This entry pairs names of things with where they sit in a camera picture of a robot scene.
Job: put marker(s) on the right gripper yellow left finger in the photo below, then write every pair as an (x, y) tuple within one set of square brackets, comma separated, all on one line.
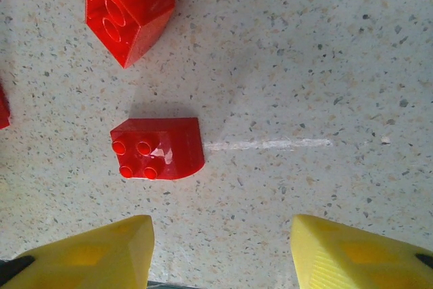
[(84, 258)]

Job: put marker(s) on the red curved lego brick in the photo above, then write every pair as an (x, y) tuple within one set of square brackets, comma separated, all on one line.
[(179, 147)]

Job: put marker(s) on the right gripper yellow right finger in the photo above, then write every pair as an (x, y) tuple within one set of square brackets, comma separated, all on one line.
[(355, 262)]

